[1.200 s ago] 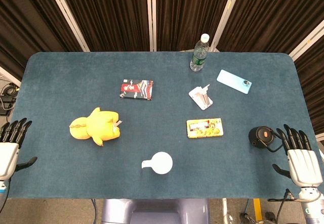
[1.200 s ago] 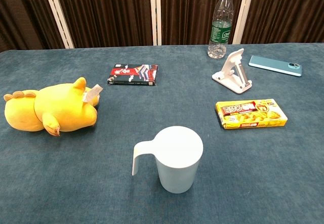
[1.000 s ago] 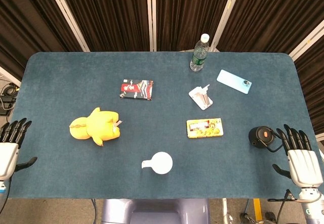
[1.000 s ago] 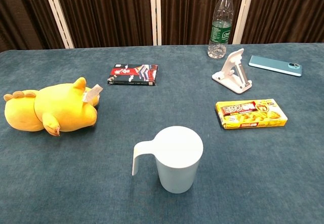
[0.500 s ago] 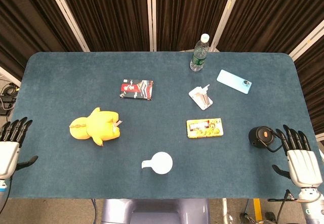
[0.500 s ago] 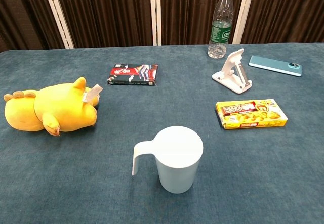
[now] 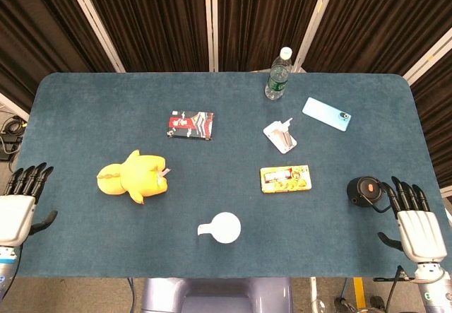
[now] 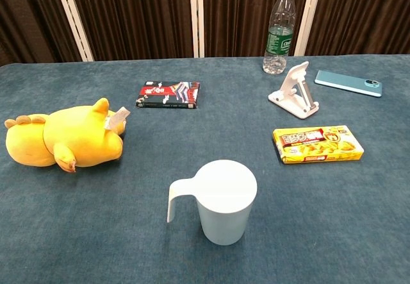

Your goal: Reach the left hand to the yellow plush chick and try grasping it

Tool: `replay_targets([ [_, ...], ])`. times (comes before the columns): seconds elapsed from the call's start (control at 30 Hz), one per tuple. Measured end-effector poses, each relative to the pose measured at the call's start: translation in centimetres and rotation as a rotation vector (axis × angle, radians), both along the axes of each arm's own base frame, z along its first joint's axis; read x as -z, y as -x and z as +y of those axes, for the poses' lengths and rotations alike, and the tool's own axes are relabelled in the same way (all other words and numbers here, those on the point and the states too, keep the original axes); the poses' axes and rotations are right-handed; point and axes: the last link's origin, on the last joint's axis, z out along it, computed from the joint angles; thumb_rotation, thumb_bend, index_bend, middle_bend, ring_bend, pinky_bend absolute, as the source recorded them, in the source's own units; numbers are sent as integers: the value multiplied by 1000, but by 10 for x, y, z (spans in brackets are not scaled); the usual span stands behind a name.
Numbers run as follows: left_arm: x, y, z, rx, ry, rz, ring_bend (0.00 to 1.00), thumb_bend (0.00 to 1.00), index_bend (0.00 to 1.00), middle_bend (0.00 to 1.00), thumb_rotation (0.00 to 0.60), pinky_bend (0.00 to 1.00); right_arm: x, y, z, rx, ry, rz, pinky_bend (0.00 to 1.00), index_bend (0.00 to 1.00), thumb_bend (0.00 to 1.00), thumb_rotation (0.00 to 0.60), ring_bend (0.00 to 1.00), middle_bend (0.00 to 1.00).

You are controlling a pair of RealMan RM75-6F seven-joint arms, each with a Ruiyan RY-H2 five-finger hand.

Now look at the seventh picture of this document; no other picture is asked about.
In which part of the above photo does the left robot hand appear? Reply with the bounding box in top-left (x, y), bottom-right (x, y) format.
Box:
top-left (0, 162), bottom-right (59, 249)

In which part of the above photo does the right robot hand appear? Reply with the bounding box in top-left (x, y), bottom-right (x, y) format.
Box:
top-left (376, 175), bottom-right (448, 265)

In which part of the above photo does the yellow plush duck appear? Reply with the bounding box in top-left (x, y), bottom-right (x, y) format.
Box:
top-left (96, 149), bottom-right (171, 206)

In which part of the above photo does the purple robot base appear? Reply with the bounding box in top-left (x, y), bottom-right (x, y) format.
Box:
top-left (141, 277), bottom-right (294, 313)

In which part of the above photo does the black round speaker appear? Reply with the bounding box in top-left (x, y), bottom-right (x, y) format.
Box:
top-left (346, 175), bottom-right (393, 214)

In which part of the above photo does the yellow floor marker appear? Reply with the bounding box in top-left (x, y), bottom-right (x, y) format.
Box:
top-left (352, 277), bottom-right (365, 309)

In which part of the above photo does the white table leg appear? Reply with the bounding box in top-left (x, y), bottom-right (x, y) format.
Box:
top-left (309, 276), bottom-right (318, 313)

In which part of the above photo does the yellow snack box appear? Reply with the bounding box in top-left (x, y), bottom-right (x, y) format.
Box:
top-left (260, 165), bottom-right (313, 194)

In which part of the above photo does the light blue smartphone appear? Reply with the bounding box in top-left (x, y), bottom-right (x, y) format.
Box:
top-left (302, 96), bottom-right (352, 131)

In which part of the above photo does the white folding phone stand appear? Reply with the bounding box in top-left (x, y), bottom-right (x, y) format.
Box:
top-left (263, 117), bottom-right (298, 155)

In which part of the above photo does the brown pleated curtain panel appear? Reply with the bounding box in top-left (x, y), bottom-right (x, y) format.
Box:
top-left (302, 0), bottom-right (452, 76)
top-left (0, 0), bottom-right (119, 114)
top-left (76, 0), bottom-right (213, 73)
top-left (215, 0), bottom-right (331, 73)

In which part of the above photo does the black red snack packet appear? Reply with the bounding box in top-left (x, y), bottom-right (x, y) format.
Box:
top-left (165, 110), bottom-right (215, 141)

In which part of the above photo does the blue table cloth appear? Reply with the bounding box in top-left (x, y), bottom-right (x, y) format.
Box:
top-left (16, 71), bottom-right (444, 279)

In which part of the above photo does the clear plastic water bottle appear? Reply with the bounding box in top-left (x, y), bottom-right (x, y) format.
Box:
top-left (264, 47), bottom-right (295, 101)

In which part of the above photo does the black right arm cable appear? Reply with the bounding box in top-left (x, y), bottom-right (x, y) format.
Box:
top-left (373, 265), bottom-right (417, 313)

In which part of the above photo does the black floor cable bundle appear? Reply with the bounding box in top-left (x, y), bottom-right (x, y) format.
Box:
top-left (0, 113), bottom-right (28, 163)

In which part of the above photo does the white partition frame post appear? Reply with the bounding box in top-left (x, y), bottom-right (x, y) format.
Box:
top-left (402, 26), bottom-right (452, 85)
top-left (0, 93), bottom-right (30, 122)
top-left (62, 0), bottom-right (126, 73)
top-left (203, 0), bottom-right (220, 73)
top-left (295, 0), bottom-right (340, 73)

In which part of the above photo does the white cup with handle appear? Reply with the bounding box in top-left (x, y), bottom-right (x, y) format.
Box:
top-left (197, 211), bottom-right (242, 245)

